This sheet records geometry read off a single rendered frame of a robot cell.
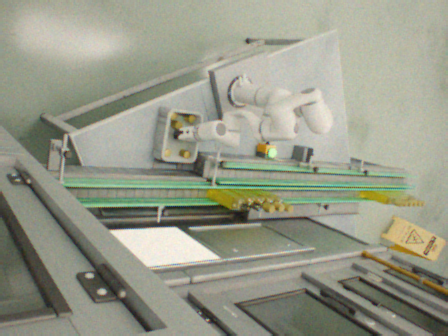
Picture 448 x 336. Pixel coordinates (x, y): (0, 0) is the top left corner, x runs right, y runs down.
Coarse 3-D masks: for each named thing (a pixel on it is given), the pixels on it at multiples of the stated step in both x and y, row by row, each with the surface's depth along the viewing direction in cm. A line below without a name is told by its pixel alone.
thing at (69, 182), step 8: (64, 184) 138; (72, 184) 139; (80, 184) 141; (88, 184) 143; (96, 184) 145; (104, 184) 147; (112, 184) 149; (120, 184) 151; (128, 184) 153; (136, 184) 155; (144, 184) 158; (152, 184) 160; (160, 184) 162; (168, 184) 165; (176, 184) 168; (184, 184) 170; (192, 184) 173; (200, 184) 176; (208, 184) 180; (224, 184) 187; (232, 184) 190; (240, 184) 193
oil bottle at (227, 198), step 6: (210, 192) 184; (216, 192) 180; (222, 192) 177; (228, 192) 178; (210, 198) 183; (216, 198) 180; (222, 198) 177; (228, 198) 174; (234, 198) 171; (240, 198) 172; (222, 204) 177; (228, 204) 173; (234, 204) 171
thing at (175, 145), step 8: (176, 112) 172; (184, 112) 174; (192, 112) 176; (168, 120) 170; (184, 120) 183; (200, 120) 180; (168, 128) 171; (168, 136) 180; (168, 144) 181; (176, 144) 183; (184, 144) 186; (192, 144) 184; (176, 152) 184; (192, 152) 183; (168, 160) 175; (176, 160) 177; (184, 160) 180; (192, 160) 182
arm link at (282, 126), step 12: (300, 96) 142; (312, 96) 141; (276, 108) 143; (288, 108) 141; (264, 120) 152; (276, 120) 144; (288, 120) 143; (264, 132) 150; (276, 132) 147; (288, 132) 145
